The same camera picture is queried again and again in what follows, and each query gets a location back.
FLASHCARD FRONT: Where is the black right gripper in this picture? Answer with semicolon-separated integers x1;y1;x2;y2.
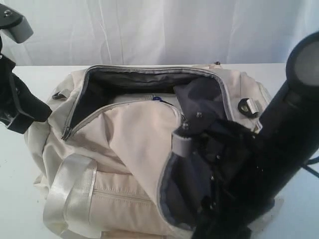
194;119;274;239

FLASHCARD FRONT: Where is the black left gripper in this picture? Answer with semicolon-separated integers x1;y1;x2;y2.
0;39;52;134

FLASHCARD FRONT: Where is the cream fabric duffel bag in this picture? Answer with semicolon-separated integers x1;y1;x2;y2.
25;65;271;239

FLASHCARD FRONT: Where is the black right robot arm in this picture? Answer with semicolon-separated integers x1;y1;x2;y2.
193;33;319;239

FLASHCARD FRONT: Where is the white backdrop curtain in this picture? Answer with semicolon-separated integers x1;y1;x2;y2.
2;0;319;66

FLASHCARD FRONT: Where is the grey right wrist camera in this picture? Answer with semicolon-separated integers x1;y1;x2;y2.
172;78;225;158

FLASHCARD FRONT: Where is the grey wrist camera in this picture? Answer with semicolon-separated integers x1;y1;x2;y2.
0;4;33;44
172;78;225;158

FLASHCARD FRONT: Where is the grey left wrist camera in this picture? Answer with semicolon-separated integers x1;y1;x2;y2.
0;4;33;44

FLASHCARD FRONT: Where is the bunch of colourful key tags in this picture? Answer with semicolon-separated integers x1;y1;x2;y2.
152;96;164;102

